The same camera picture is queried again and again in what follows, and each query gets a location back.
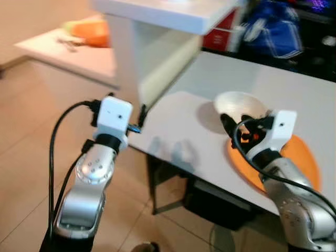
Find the orange round plate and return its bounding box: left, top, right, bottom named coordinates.
left=227, top=134, right=322, bottom=194

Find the low white side table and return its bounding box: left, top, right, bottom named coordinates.
left=15, top=26, right=119, bottom=90

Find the orange bag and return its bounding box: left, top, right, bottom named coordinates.
left=63, top=17, right=111, bottom=49

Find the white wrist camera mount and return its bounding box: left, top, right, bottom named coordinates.
left=246, top=110, right=298, bottom=162
left=96, top=96, right=133, bottom=150

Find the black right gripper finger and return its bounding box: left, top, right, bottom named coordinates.
left=220, top=113, right=238, bottom=140

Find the blue bag with white trim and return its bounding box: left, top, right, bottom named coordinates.
left=240, top=0, right=305, bottom=59

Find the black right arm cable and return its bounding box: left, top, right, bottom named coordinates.
left=233, top=119, right=336, bottom=221

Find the black computer case with lights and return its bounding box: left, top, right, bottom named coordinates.
left=294, top=0, right=336, bottom=82

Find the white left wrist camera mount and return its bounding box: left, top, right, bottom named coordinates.
left=96, top=96, right=133, bottom=150

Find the red cardboard box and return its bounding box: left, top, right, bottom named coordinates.
left=213, top=8, right=239, bottom=31
left=202, top=27, right=234, bottom=53

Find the black table frame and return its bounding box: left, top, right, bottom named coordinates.
left=146, top=152, right=195, bottom=216

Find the black box under table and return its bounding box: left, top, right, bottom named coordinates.
left=181, top=176, right=263, bottom=232

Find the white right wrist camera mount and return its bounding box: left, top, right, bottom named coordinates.
left=246, top=110, right=298, bottom=162

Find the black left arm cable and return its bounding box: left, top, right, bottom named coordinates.
left=47, top=100, right=100, bottom=252

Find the white ceramic bowl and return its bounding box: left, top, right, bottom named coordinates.
left=214, top=92, right=271, bottom=127

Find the white counter unit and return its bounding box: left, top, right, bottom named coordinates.
left=92, top=0, right=247, bottom=111

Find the dark robot foot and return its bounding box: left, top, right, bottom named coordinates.
left=130, top=241, right=161, bottom=252

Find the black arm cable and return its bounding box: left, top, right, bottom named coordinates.
left=47, top=100, right=100, bottom=252
left=233, top=119, right=336, bottom=221

